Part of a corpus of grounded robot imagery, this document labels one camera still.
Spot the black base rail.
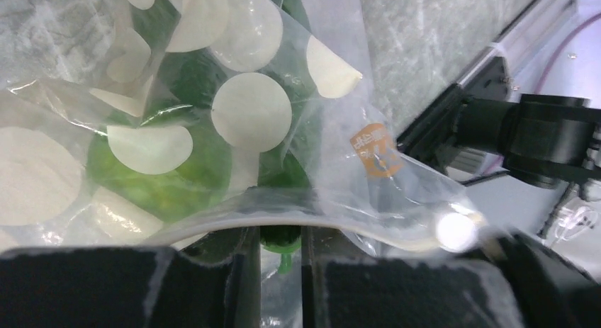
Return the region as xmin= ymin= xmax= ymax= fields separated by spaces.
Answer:
xmin=396 ymin=55 xmax=510 ymax=175

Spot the green fake vegetable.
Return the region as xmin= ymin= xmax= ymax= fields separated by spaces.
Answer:
xmin=131 ymin=0 xmax=325 ymax=186

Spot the green fake chili pepper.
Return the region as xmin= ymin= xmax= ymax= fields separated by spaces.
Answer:
xmin=259 ymin=225 xmax=302 ymax=274

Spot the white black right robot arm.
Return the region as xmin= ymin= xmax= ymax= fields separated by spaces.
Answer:
xmin=454 ymin=94 xmax=600 ymax=327

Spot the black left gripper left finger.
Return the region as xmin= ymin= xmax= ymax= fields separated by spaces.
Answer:
xmin=1 ymin=227 xmax=260 ymax=327

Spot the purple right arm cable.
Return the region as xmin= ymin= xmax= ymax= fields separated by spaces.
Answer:
xmin=535 ymin=11 xmax=601 ymax=97

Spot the clear zip top bag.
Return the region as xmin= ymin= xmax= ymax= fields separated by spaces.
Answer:
xmin=0 ymin=0 xmax=485 ymax=328

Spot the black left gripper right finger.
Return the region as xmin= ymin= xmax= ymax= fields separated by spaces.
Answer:
xmin=301 ymin=227 xmax=526 ymax=327

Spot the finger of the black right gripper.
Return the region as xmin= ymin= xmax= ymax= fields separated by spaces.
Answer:
xmin=483 ymin=234 xmax=600 ymax=327

